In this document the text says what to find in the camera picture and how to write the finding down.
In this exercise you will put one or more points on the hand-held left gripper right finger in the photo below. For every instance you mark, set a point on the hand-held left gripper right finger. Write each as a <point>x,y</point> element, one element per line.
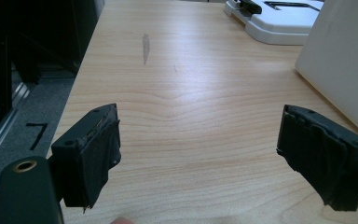
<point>320,152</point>

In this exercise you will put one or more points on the white flat device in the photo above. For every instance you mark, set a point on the white flat device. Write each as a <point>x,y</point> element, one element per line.
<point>276,23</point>

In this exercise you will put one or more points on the aluminium rail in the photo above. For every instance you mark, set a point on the aluminium rail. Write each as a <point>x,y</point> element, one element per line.
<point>0,124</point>

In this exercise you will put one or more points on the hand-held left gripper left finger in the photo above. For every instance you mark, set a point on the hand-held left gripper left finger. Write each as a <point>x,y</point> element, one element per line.
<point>84,155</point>

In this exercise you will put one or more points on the white box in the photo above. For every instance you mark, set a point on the white box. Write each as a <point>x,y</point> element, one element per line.
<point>343,56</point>

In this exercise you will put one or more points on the black metal stand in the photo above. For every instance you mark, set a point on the black metal stand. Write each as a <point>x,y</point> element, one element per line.
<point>4,68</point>

